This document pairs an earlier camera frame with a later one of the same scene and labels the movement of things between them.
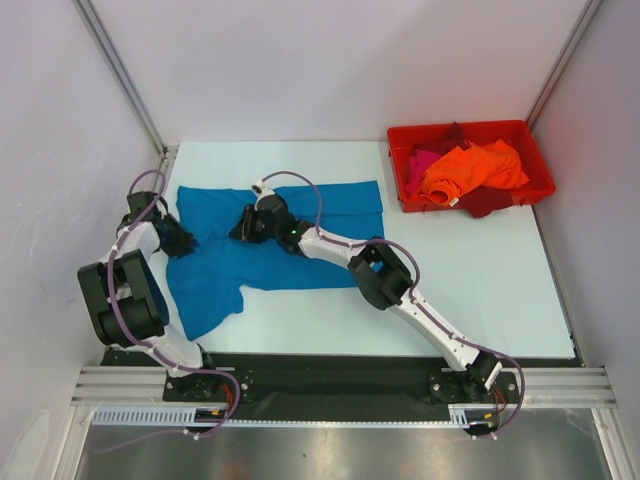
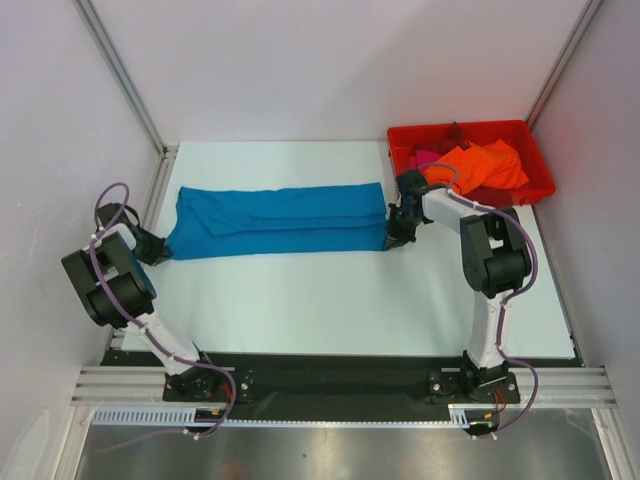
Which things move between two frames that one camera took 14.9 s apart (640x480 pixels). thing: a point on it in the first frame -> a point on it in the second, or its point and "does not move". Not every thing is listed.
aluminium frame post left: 121,71 does not move
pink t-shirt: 416,167 does not move
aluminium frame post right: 588,11 does not move
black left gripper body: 174,244 -> 151,249
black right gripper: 251,223 -> 401,222
